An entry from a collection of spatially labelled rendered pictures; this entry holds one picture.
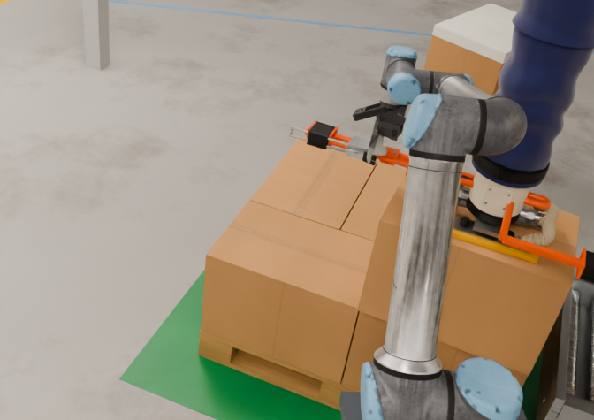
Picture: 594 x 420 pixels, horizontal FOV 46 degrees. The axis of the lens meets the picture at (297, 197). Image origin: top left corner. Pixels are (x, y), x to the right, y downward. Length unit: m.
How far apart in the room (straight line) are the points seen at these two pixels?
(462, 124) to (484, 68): 2.14
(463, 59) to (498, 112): 2.15
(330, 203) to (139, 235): 1.07
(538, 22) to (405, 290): 0.84
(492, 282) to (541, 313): 0.17
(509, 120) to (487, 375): 0.55
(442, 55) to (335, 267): 1.47
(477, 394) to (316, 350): 1.21
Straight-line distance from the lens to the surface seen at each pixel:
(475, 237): 2.22
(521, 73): 2.02
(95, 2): 4.91
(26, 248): 3.51
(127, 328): 3.08
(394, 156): 2.27
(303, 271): 2.57
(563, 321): 2.62
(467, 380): 1.57
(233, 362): 2.93
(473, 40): 3.56
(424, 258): 1.46
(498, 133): 1.46
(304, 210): 2.87
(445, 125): 1.42
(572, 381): 2.52
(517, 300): 2.27
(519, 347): 2.39
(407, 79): 1.97
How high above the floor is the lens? 2.22
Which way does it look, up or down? 35 degrees down
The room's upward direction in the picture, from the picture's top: 9 degrees clockwise
